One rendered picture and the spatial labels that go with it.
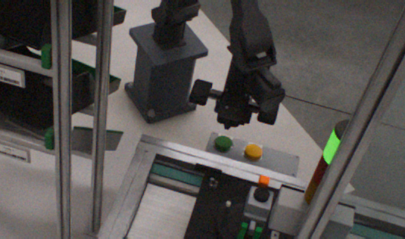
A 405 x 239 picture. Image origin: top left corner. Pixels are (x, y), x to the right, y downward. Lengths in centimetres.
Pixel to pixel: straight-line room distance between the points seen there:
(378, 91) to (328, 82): 242
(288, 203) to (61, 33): 46
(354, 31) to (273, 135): 200
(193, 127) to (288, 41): 183
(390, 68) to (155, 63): 79
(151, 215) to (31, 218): 26
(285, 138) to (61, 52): 96
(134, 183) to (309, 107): 180
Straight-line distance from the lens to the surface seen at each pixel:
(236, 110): 129
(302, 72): 324
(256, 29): 123
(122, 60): 178
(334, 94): 318
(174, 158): 142
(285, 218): 105
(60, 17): 77
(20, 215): 144
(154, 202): 139
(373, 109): 84
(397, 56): 77
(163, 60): 149
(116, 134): 134
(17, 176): 150
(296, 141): 167
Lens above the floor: 203
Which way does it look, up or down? 48 degrees down
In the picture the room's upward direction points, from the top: 8 degrees clockwise
